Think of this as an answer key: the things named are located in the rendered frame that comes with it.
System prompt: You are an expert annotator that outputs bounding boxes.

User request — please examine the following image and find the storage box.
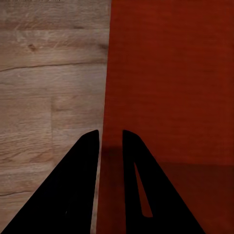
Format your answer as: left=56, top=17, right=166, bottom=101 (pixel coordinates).
left=96, top=0, right=234, bottom=234

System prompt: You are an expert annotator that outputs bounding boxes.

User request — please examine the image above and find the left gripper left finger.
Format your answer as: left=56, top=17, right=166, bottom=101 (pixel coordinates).
left=1, top=130, right=99, bottom=234

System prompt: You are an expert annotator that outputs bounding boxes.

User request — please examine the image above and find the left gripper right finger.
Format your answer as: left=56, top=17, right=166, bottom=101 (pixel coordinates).
left=122, top=130, right=206, bottom=234

